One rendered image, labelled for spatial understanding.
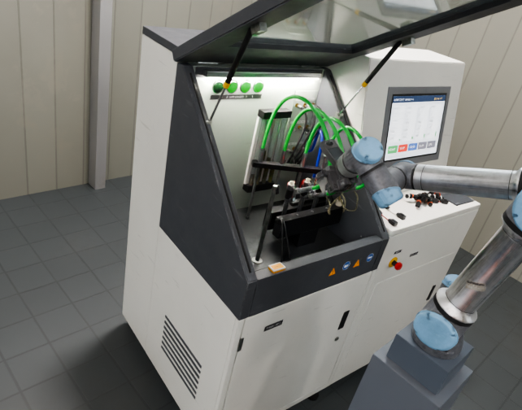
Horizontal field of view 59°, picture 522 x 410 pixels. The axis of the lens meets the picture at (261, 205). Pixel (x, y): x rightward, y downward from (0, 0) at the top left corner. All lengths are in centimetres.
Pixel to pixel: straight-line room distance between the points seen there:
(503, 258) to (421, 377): 52
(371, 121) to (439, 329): 95
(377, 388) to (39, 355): 156
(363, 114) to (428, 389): 102
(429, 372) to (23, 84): 279
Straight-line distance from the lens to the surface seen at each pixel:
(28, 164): 355
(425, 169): 136
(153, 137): 184
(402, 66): 207
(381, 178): 127
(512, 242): 119
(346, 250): 172
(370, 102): 194
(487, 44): 396
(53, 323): 263
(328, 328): 201
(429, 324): 132
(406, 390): 158
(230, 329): 160
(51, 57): 335
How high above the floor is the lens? 185
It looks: 29 degrees down
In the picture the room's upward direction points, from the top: 13 degrees clockwise
